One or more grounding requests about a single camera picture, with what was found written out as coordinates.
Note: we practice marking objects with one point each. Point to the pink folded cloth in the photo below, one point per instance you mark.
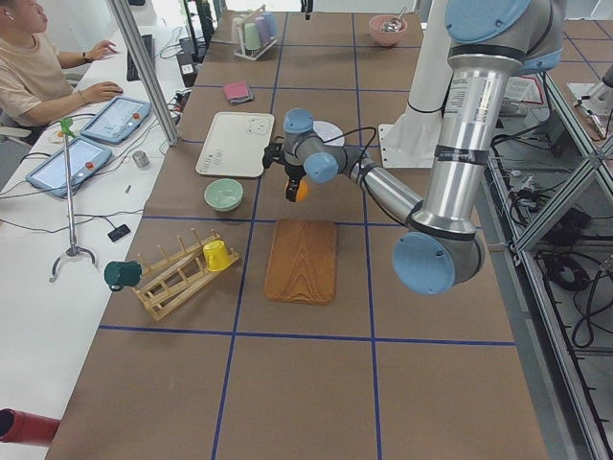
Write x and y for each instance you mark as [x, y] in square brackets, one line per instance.
[236, 89]

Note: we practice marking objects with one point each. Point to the grabber reaching tool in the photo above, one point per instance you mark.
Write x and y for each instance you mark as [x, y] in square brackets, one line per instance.
[73, 250]

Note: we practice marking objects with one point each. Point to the green plastic cup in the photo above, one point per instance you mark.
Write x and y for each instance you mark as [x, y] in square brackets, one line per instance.
[251, 38]

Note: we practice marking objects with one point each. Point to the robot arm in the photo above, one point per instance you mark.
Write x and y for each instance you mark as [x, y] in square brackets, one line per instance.
[307, 7]
[490, 42]

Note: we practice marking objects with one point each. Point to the wooden dish rack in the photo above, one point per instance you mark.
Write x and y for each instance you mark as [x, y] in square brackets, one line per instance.
[175, 278]

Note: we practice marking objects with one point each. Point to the pink bowl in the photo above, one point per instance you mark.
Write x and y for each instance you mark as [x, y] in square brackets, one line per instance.
[382, 38]

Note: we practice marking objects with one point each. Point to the small black device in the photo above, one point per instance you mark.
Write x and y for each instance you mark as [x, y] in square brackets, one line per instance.
[118, 233]

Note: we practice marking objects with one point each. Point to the metal scoop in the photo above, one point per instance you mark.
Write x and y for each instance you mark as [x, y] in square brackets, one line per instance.
[394, 23]

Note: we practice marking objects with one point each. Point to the small metal cylinder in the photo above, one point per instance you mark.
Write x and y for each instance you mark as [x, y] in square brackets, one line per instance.
[140, 159]

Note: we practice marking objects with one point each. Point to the blue plastic cup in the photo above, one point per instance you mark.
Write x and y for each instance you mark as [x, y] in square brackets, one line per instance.
[271, 22]

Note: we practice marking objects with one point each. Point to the dark green mug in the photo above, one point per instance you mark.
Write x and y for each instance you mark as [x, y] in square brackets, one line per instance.
[118, 275]

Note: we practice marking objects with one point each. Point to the cream rectangular tray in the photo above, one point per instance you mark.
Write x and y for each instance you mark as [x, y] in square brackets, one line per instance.
[235, 144]

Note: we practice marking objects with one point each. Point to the white round plate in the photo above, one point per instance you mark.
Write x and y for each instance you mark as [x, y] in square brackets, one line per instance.
[330, 134]

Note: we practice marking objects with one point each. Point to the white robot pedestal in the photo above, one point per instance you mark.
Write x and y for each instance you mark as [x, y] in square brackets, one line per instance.
[411, 141]

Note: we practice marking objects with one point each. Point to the seated person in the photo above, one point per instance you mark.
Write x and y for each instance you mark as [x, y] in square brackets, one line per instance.
[34, 89]

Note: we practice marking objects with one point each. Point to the orange fruit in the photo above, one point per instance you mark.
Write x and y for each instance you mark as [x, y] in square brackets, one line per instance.
[303, 193]

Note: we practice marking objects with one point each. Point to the grey folded cloth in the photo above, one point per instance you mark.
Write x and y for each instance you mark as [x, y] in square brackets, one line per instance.
[241, 100]

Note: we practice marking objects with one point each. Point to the upper teach pendant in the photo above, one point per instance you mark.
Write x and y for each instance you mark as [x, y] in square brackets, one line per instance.
[117, 120]

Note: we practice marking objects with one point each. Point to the mint green bowl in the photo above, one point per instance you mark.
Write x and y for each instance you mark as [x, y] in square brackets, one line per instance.
[224, 195]

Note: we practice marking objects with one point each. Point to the purple plastic cup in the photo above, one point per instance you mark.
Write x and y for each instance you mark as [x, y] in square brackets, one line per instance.
[262, 28]

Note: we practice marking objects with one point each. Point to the aluminium frame post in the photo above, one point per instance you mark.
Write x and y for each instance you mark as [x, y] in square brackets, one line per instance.
[135, 45]

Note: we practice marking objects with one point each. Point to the red cylinder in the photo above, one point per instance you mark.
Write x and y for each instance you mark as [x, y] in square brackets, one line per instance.
[25, 428]

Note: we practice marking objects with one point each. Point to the yellow mug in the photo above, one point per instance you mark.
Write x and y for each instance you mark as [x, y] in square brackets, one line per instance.
[216, 255]

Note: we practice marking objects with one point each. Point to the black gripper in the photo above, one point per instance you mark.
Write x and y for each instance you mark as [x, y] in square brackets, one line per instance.
[291, 172]

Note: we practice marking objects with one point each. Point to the beige plastic cup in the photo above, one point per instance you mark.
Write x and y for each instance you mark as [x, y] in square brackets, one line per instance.
[237, 32]

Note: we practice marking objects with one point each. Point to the white wire cup rack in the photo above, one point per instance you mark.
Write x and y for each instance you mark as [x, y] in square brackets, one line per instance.
[241, 51]

